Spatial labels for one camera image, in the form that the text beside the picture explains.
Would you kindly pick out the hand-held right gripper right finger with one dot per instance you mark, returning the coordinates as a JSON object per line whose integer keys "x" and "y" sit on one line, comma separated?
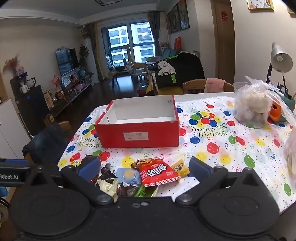
{"x": 199, "y": 168}

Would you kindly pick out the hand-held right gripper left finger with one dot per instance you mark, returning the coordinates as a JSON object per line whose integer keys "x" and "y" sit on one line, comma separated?
{"x": 89, "y": 166}

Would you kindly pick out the small yellow snack packet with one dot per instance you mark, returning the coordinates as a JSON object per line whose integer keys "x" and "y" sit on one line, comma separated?
{"x": 180, "y": 168}

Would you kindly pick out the cream snack packet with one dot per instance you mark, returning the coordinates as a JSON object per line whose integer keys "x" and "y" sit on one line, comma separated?
{"x": 107, "y": 187}

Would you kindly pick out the white cardboard box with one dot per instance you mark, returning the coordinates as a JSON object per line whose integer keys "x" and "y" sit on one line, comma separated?
{"x": 111, "y": 134}

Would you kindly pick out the white and blue snack packet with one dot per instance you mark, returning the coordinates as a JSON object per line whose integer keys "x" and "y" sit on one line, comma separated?
{"x": 128, "y": 176}

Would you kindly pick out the red snack packet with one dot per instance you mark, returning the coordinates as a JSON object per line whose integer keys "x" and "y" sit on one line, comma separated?
{"x": 157, "y": 173}

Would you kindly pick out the green snack packet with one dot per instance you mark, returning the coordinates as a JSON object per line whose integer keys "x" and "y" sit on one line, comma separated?
{"x": 144, "y": 191}

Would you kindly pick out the balloon print tablecloth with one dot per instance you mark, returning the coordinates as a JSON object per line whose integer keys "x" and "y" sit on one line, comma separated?
{"x": 231, "y": 143}

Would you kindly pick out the dark brown snack packet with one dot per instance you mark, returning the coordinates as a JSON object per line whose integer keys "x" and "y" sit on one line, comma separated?
{"x": 127, "y": 190}

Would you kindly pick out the white cabinet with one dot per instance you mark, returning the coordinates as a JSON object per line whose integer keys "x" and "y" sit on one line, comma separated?
{"x": 8, "y": 129}

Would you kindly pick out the wooden chair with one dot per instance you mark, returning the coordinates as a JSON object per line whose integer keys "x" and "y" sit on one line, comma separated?
{"x": 193, "y": 87}
{"x": 64, "y": 126}

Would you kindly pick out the blue jeans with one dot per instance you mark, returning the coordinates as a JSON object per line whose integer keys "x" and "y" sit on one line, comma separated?
{"x": 46, "y": 141}

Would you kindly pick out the black cabinet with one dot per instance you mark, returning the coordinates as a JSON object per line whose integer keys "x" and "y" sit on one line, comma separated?
{"x": 30, "y": 109}

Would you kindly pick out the dark television cabinet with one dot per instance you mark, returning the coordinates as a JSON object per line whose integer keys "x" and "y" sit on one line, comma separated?
{"x": 74, "y": 91}

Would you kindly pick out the pink cloth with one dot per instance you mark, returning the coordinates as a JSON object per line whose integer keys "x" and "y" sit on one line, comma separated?
{"x": 214, "y": 85}

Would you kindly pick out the clear plastic bag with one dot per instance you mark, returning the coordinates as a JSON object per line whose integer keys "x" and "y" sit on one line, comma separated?
{"x": 252, "y": 102}

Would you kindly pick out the wooden armchair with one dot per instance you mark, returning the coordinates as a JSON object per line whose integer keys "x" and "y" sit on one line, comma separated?
{"x": 166, "y": 88}

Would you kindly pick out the orange toy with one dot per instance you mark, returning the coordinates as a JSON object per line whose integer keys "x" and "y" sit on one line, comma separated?
{"x": 274, "y": 111}

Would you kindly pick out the low coffee table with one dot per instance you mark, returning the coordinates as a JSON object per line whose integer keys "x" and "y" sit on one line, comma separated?
{"x": 124, "y": 73}

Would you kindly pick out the dark clothing pile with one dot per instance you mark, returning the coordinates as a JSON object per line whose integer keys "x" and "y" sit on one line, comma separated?
{"x": 187, "y": 67}

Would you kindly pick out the white garment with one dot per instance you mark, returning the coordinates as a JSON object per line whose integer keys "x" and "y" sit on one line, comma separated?
{"x": 166, "y": 67}

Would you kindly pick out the flat television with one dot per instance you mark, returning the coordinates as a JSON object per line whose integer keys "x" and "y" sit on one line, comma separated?
{"x": 66, "y": 60}

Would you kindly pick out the white tower air conditioner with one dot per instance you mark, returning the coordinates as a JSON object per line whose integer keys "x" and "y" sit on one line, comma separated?
{"x": 89, "y": 58}

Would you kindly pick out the dried flowers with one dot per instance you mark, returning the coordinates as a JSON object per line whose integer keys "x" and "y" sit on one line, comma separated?
{"x": 11, "y": 62}

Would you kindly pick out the yellow curtain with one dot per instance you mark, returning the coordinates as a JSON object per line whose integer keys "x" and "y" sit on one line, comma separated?
{"x": 96, "y": 51}

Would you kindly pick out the giraffe toy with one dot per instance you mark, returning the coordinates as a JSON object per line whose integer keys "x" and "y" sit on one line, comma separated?
{"x": 130, "y": 55}

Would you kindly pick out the wooden door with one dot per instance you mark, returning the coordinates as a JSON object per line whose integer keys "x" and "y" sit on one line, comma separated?
{"x": 223, "y": 46}

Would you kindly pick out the red bag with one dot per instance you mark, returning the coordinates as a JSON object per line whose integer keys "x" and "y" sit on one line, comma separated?
{"x": 177, "y": 42}

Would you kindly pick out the large window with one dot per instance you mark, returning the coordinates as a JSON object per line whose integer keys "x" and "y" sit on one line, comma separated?
{"x": 129, "y": 41}

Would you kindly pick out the white desk lamp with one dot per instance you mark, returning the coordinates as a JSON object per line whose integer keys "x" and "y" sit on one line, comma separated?
{"x": 279, "y": 58}

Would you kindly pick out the grey curtain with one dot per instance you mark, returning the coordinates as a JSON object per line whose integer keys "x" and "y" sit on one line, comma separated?
{"x": 154, "y": 32}

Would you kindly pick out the framed picture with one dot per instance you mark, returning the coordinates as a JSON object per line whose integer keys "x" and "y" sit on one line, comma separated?
{"x": 260, "y": 3}

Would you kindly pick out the wall pictures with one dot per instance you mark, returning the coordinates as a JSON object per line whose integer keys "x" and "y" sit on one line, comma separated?
{"x": 178, "y": 16}

